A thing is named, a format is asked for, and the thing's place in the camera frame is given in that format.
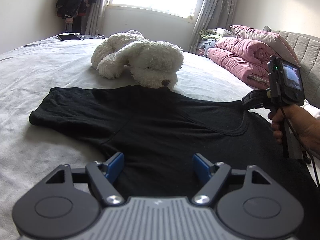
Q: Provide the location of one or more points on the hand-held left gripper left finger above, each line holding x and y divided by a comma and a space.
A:
115, 167

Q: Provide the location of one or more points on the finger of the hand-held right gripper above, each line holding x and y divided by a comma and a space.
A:
255, 100

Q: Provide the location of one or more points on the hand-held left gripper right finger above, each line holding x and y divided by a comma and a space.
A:
201, 167

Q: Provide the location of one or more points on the black t-shirt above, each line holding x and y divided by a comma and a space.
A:
162, 130

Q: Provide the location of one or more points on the small clothes pile by curtain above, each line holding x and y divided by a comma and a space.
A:
210, 37

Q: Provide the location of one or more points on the dark hanging clothes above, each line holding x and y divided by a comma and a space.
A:
75, 0

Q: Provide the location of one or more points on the person's right hand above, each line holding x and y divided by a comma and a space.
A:
305, 127

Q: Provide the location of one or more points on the grey quilted headboard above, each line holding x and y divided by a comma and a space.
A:
310, 62

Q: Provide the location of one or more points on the pink folded quilt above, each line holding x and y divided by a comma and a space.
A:
237, 57

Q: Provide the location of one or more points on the grey pillow with pink edge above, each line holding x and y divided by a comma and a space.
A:
265, 37

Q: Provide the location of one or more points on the grey floral curtain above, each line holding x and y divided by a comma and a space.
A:
215, 12
97, 10

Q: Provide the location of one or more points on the white plush dog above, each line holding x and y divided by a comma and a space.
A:
150, 60

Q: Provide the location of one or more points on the bed with grey sheet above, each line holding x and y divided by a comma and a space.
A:
37, 65

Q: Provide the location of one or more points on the blue grey cloth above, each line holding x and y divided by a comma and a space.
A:
92, 37

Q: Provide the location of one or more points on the black tablet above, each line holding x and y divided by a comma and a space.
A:
68, 37

